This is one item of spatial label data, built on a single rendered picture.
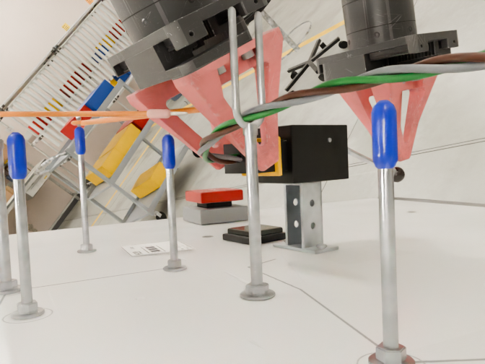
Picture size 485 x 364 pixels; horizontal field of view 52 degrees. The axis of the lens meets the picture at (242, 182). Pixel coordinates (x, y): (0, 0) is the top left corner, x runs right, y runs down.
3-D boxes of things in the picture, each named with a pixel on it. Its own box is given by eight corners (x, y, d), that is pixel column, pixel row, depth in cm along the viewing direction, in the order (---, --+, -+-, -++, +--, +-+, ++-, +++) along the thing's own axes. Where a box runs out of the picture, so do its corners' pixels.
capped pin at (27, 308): (19, 310, 24) (6, 133, 24) (49, 308, 24) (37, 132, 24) (4, 320, 23) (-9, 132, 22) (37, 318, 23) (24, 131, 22)
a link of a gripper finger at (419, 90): (402, 168, 40) (386, 48, 38) (335, 169, 45) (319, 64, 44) (449, 151, 43) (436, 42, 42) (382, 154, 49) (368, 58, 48)
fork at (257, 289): (261, 288, 26) (250, 16, 26) (283, 295, 25) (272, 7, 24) (231, 296, 25) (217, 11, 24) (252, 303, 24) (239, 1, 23)
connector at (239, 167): (302, 168, 35) (300, 140, 35) (252, 173, 32) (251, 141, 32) (271, 169, 37) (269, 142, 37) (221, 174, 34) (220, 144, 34)
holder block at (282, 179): (349, 178, 37) (347, 124, 37) (293, 183, 34) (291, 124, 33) (309, 178, 40) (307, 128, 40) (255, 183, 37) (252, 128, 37)
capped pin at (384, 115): (360, 367, 16) (351, 101, 16) (378, 351, 17) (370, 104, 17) (405, 378, 15) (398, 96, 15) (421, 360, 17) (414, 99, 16)
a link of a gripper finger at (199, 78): (250, 198, 27) (169, 37, 25) (191, 191, 33) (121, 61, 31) (330, 138, 30) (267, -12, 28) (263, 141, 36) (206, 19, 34)
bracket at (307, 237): (338, 249, 36) (336, 180, 36) (315, 254, 35) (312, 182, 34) (295, 242, 40) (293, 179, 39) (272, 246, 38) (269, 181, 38)
